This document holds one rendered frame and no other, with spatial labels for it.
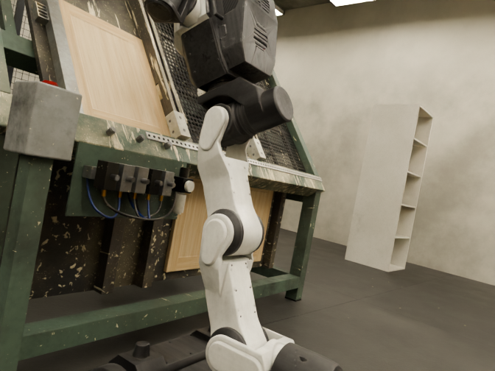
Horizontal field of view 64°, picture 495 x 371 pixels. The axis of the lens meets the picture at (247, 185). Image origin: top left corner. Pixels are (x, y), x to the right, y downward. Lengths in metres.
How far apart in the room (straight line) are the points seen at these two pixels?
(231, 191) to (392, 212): 4.08
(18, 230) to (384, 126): 4.73
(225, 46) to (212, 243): 0.60
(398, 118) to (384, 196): 0.98
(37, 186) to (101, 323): 0.69
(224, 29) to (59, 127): 0.57
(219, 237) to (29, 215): 0.50
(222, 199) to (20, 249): 0.56
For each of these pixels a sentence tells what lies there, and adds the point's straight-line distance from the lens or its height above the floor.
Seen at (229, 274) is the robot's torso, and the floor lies 0.50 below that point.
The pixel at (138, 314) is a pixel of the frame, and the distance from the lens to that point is 1.77.
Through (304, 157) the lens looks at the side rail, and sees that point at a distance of 2.94.
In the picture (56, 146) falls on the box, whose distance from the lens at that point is 1.12.
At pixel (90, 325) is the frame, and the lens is 1.63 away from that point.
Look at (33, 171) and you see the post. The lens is 1.14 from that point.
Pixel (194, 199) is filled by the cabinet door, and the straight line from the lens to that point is 2.14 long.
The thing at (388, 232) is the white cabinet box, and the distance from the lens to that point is 5.19.
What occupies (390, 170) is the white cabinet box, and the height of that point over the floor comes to 1.22.
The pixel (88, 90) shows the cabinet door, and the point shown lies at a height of 1.00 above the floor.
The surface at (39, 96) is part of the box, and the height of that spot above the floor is 0.89.
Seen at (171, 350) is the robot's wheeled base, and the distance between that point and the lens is 1.44.
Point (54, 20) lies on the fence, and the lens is 1.71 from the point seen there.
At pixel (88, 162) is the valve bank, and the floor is 0.75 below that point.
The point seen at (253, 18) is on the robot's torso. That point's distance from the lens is 1.34.
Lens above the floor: 0.79
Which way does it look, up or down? 1 degrees down
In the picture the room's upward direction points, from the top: 10 degrees clockwise
